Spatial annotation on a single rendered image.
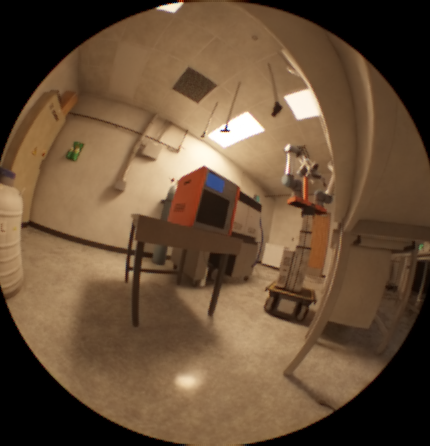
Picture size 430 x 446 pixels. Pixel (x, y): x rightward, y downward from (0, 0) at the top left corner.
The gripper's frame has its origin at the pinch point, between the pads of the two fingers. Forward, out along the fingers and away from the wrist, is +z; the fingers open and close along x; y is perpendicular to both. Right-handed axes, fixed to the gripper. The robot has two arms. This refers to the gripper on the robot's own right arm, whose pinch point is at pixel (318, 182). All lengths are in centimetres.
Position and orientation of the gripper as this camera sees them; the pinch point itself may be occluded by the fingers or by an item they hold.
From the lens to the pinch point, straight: 120.4
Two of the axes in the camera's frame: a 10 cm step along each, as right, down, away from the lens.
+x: -9.9, -0.8, 1.1
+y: 0.5, 5.0, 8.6
